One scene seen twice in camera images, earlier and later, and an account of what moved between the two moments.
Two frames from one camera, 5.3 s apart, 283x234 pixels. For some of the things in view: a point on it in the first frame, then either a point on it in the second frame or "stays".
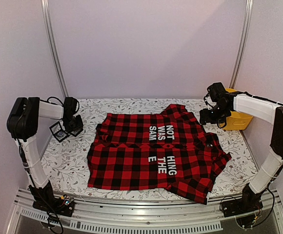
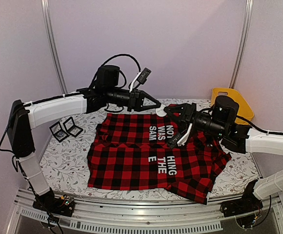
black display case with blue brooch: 57,131 stays
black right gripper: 205,118 -> 186,113
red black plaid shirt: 168,149 stays
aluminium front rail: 163,216 stays
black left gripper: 80,124 -> 136,99
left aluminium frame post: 45,7 stays
